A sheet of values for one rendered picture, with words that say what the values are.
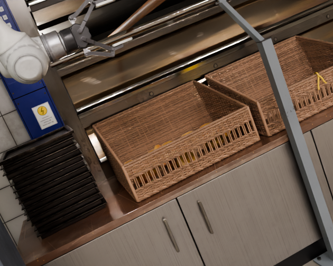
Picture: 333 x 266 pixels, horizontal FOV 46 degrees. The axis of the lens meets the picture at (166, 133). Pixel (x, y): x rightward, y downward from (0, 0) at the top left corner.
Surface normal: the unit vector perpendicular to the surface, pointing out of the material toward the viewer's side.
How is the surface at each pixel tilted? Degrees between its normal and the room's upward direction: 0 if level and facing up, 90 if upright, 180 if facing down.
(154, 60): 70
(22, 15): 90
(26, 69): 110
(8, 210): 90
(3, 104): 90
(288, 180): 90
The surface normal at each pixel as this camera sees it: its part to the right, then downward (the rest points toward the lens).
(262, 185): 0.27, 0.11
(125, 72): 0.13, -0.20
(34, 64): 0.35, 0.44
